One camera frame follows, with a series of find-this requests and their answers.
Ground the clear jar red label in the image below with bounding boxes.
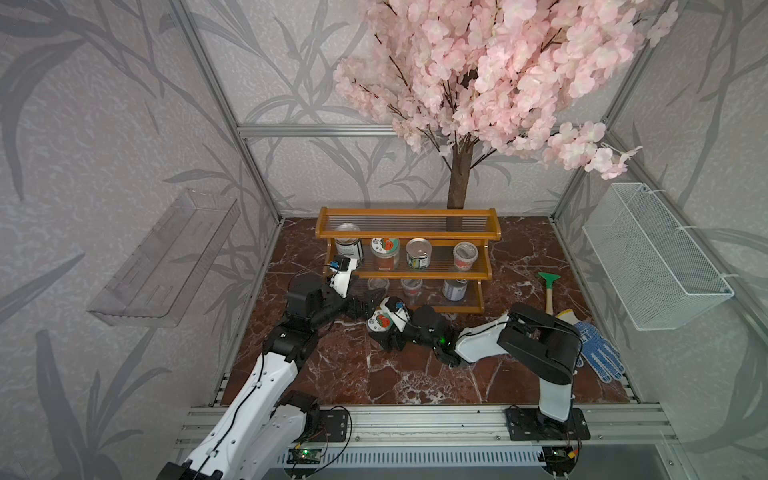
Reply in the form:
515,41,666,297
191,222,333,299
371,237,400,271

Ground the green silver-top tin can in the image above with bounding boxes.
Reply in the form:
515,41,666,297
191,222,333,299
406,238,432,270

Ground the orange wooden three-tier shelf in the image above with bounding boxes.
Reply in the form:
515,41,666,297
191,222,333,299
315,207,501,314

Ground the small clear tub pink label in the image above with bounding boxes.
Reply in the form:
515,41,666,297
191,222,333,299
453,241,479,271

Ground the tall jar strawberry lid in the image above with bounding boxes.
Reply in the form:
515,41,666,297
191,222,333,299
366,309,393,334

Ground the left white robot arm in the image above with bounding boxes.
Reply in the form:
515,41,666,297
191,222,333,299
158,272,386,479

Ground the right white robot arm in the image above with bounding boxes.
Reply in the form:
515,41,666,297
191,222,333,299
366,297,583,423

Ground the small clear tub red label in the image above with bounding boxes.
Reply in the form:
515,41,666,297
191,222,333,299
367,278,390,295

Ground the green white tin can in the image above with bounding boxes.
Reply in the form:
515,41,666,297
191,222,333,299
334,222,364,265

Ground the green circuit board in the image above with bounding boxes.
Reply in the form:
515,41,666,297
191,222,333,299
286,447,326,465

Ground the blue white work glove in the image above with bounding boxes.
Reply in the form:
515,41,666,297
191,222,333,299
556,309,625,383

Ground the pink blossom artificial tree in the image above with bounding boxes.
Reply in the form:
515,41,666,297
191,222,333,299
334,0,679,209

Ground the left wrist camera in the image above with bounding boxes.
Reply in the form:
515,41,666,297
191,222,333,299
328,255,359,298

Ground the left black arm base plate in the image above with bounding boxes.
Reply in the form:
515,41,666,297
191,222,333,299
310,407,351,443

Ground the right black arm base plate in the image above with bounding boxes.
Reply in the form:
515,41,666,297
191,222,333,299
504,405,591,442

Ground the green scraper wooden handle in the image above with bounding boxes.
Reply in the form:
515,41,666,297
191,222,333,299
538,272,561,316

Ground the right circuit board with wires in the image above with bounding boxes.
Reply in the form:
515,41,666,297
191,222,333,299
538,445,581,479

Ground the clear acrylic wall shelf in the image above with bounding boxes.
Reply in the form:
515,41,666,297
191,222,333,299
87,189,241,328

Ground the aluminium front rail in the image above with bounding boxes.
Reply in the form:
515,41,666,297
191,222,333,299
338,403,679,447

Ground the white wire mesh basket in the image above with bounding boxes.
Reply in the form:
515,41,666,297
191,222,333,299
583,182,734,331

